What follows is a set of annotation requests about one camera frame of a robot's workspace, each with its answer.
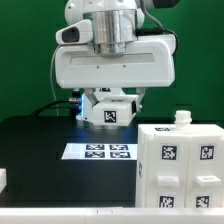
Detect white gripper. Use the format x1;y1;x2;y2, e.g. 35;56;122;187
55;34;176;112

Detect white cabinet top block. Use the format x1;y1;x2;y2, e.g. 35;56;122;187
93;95;137;126

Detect white cabinet body box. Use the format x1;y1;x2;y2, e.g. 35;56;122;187
135;110;224;208

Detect white door panel with tags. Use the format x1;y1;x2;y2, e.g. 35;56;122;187
153;137;187;208

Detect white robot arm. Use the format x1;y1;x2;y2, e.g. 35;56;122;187
55;0;180;126

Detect white tag sheet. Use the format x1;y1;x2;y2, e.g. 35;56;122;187
62;143;137;160

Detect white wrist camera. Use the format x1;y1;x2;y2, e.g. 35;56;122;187
56;19;93;45

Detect black floor cables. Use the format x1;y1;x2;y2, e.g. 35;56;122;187
30;99;81;118

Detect grey braided cable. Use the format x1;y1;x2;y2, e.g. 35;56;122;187
138;0;181;51

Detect white table border rail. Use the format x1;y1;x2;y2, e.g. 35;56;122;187
0;168;224;224

